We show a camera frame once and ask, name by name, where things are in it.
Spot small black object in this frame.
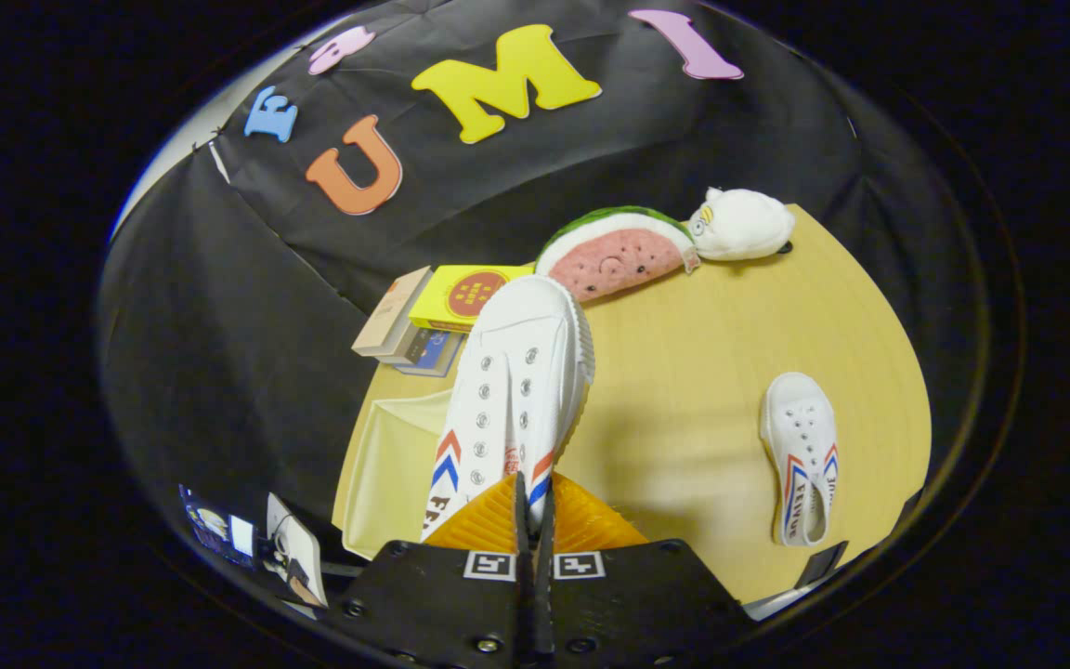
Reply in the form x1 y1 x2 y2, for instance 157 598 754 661
793 541 849 590

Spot white printed card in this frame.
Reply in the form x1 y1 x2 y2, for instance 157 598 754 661
265 492 329 610

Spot white plush toy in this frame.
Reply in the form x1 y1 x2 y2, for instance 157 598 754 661
687 187 797 263

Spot white shoe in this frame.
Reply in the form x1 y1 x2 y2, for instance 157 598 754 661
420 274 597 545
759 371 841 548

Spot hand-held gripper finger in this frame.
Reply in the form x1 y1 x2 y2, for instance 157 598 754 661
535 470 761 669
323 470 534 669

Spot blue book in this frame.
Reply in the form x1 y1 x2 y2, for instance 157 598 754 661
394 326 464 378

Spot blue printed box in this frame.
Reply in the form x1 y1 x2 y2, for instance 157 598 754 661
179 483 263 570

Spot yellow book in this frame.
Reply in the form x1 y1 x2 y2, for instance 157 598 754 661
407 263 537 334

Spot watermelon slice plush toy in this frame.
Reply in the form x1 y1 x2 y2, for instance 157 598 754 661
534 204 702 304

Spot beige storage box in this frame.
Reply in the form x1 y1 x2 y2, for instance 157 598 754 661
331 388 466 561

